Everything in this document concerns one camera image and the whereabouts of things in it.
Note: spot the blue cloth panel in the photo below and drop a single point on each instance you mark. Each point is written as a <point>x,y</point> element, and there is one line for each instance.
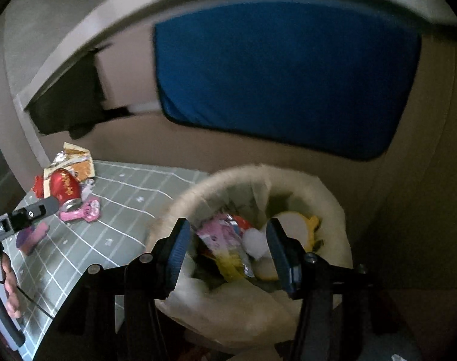
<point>330,79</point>

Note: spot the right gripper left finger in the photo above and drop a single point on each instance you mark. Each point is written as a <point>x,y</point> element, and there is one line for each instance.
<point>155,274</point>

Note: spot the purple grape snack packet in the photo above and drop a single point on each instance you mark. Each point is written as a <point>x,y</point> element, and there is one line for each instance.
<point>28,239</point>

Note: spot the crushed red drink can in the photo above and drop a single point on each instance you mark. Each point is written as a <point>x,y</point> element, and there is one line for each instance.
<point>66,189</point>

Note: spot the cardboard panel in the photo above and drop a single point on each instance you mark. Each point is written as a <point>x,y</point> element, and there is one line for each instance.
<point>411,187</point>

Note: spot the person's left hand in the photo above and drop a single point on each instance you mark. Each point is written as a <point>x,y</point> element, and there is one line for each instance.
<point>10,283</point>

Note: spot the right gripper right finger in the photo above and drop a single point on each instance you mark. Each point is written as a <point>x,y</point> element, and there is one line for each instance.
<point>299,272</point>

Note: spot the orange noodle snack bag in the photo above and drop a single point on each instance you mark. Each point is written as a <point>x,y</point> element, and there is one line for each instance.
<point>77,160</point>

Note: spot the green grid table mat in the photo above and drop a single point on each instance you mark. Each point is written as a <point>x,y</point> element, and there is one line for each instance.
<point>131,197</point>

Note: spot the pink wrapper in bin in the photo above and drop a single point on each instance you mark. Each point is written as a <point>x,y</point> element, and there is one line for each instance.
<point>222,236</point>

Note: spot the black cloth under counter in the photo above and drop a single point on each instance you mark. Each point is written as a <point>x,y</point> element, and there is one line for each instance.
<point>75,103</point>

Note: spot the yellow white plush toy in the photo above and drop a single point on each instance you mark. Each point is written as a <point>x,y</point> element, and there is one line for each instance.
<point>255,244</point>

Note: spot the crumpled red plastic wrapper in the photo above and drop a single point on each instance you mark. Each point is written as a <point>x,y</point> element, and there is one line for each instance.
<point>38,186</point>

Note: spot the pink panda lollipop wrapper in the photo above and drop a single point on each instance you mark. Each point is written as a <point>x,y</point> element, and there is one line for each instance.
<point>89,211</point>

